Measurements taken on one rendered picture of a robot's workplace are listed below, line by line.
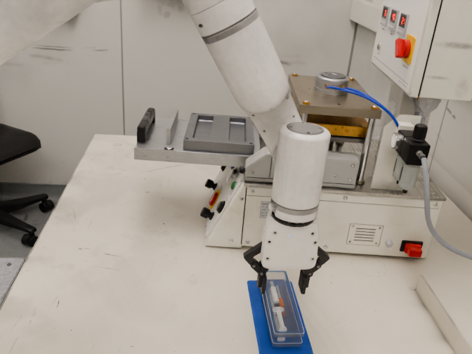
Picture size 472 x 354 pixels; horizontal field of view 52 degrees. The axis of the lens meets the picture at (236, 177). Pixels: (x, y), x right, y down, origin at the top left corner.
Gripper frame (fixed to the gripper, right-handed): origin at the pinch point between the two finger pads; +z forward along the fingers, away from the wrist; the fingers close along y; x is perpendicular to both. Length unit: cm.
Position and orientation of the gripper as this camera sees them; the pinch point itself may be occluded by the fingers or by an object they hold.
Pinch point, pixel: (282, 283)
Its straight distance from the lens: 94.7
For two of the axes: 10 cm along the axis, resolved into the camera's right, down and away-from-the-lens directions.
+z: -0.8, 9.0, 4.3
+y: 9.9, 0.3, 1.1
